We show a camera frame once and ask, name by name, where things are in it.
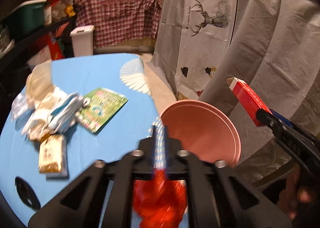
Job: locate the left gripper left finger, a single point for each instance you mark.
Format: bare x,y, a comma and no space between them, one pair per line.
101,196

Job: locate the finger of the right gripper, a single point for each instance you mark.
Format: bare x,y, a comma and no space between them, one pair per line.
265,118
281,116

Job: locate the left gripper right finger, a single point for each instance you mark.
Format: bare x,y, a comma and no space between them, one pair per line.
216,195

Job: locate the red carton box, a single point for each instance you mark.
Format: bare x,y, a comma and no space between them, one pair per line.
249,100

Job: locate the black round lid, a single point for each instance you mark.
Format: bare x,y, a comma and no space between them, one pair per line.
27,194

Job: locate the tissue pack beige gold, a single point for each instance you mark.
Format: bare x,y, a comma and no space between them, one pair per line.
53,157

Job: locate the red plastic bag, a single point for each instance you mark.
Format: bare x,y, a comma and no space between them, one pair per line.
159,202

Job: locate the blue face mask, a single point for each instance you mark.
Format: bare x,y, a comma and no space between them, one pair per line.
63,113

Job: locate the green snack packet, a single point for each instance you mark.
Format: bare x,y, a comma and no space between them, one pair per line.
104,104

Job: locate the small white tissue wad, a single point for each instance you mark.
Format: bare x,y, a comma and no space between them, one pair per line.
85,102

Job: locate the clear plastic bag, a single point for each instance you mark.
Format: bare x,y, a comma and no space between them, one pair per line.
20,105

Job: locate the beige paper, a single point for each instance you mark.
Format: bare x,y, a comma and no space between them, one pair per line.
42,95

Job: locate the pink trash bin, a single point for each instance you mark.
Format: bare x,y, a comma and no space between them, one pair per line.
203,130

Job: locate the person's right hand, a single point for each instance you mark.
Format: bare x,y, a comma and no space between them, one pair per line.
295,194

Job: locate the grey cloth curtain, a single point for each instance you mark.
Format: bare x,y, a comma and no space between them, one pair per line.
275,50

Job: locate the deer print curtain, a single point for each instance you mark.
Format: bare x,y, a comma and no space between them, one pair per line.
192,39

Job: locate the red snack bag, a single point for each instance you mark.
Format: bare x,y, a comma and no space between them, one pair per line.
50,41

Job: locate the white pedal bin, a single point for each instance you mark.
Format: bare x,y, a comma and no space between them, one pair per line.
82,40

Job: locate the red plaid shirt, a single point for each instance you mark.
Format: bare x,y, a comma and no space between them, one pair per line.
116,21

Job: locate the white cup on shelf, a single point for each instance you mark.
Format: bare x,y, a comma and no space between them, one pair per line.
47,15

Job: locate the green storage box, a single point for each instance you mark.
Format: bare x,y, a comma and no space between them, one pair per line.
28,16

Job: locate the black shelving unit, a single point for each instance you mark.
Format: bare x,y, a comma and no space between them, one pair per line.
23,41

